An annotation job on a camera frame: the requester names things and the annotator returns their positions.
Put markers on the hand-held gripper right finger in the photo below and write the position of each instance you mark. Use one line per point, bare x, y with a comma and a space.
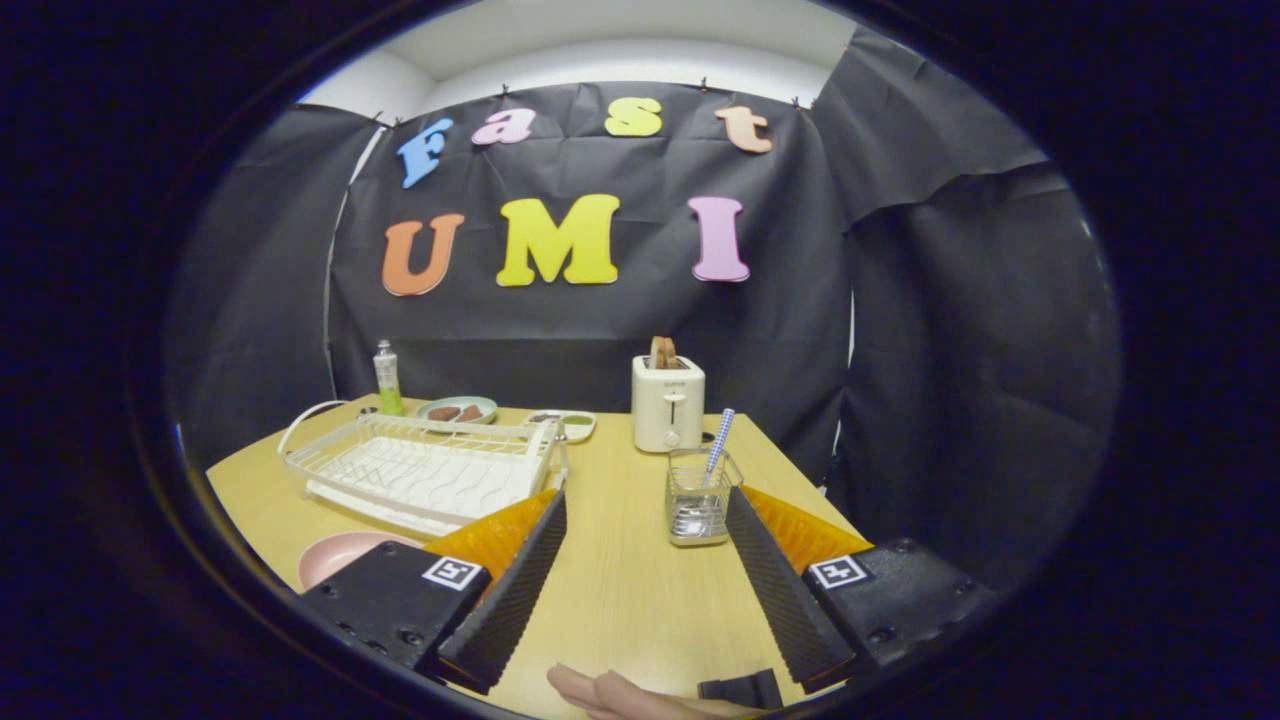
785, 600

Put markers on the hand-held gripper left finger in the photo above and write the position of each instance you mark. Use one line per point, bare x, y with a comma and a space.
515, 600

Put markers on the pink plate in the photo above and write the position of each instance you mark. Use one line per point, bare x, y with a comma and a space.
345, 555

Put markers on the small white dish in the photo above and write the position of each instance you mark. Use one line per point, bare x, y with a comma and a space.
582, 427

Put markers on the pale green plate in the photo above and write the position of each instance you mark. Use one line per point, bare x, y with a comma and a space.
488, 405

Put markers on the white toaster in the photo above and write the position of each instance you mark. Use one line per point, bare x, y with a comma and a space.
667, 400

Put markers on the green liquid soap bottle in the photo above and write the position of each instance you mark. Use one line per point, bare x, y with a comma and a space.
388, 380

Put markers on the brown toast slice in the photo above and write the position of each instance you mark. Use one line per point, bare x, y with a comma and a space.
663, 352

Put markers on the black backdrop cloth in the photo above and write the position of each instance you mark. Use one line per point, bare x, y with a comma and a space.
600, 330

